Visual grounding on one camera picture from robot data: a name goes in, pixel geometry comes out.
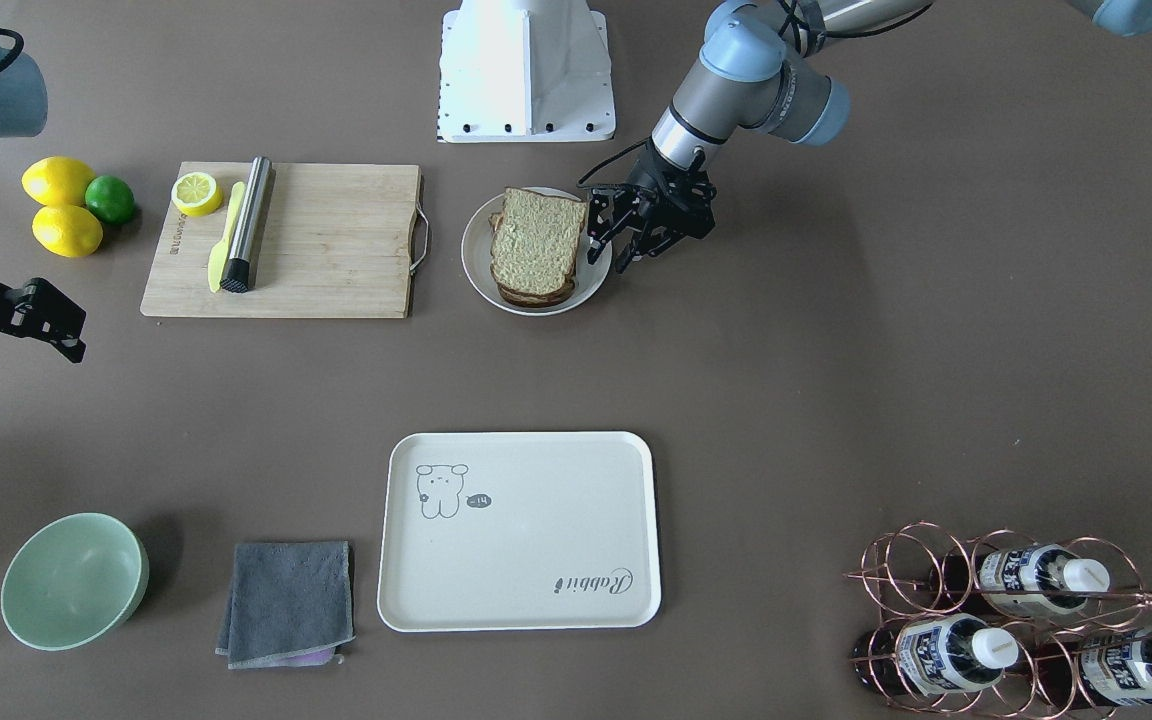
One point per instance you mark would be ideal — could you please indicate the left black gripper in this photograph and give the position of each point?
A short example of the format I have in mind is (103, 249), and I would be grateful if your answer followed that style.
(648, 180)

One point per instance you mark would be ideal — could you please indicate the bread slice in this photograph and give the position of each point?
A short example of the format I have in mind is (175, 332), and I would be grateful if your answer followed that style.
(520, 204)
(533, 262)

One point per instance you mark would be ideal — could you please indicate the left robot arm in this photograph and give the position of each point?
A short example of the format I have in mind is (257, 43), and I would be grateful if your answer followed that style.
(753, 73)

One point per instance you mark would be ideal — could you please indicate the cream rabbit serving tray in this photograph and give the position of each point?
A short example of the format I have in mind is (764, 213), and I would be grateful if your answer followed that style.
(497, 531)

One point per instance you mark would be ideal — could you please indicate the lower whole lemon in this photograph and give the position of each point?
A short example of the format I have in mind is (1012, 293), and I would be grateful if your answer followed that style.
(67, 230)

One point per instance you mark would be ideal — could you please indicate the whole lemon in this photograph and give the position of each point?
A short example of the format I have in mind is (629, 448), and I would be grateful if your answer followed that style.
(58, 180)
(67, 230)

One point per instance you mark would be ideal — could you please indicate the white round plate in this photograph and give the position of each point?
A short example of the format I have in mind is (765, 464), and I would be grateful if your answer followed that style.
(477, 258)

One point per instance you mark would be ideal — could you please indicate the upper whole lemon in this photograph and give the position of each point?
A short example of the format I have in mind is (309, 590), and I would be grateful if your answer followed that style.
(58, 180)

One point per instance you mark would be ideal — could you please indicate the green lime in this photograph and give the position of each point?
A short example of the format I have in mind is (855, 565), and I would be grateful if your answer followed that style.
(110, 199)

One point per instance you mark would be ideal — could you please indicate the yellow plastic knife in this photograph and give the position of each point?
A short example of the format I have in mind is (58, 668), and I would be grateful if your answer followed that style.
(219, 253)

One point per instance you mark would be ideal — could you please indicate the half lemon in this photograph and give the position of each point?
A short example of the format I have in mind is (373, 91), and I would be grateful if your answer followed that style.
(196, 194)

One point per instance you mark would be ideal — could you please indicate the steel cylinder muddler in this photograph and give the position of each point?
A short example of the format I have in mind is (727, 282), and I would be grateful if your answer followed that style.
(243, 248)

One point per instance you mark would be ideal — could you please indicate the mint green bowl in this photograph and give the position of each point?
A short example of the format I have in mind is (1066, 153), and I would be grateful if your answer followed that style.
(73, 581)

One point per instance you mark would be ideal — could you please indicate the wooden cutting board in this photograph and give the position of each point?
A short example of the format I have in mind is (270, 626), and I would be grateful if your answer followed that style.
(335, 242)

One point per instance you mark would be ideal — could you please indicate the folded grey cloth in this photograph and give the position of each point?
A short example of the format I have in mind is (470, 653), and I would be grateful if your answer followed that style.
(290, 604)

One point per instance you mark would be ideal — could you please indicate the tea bottle front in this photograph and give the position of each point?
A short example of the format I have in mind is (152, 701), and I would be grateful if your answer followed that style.
(930, 658)

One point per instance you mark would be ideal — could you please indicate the tea bottle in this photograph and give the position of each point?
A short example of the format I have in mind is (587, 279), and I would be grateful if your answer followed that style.
(1106, 671)
(1034, 582)
(930, 658)

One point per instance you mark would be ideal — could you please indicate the tea bottle back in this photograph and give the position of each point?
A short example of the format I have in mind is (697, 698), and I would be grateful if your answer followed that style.
(1034, 582)

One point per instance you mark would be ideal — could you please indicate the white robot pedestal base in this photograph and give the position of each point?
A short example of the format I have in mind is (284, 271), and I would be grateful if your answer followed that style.
(525, 72)

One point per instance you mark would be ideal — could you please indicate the copper wire bottle rack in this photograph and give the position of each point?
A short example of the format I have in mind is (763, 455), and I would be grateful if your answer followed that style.
(1005, 626)

